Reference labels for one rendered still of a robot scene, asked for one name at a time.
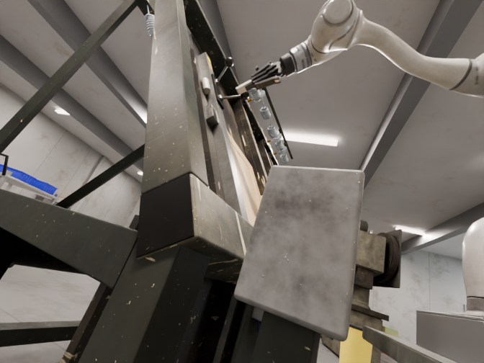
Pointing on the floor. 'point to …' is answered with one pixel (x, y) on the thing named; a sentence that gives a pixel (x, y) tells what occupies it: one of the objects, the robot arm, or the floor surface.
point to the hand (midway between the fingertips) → (244, 87)
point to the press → (372, 279)
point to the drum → (355, 347)
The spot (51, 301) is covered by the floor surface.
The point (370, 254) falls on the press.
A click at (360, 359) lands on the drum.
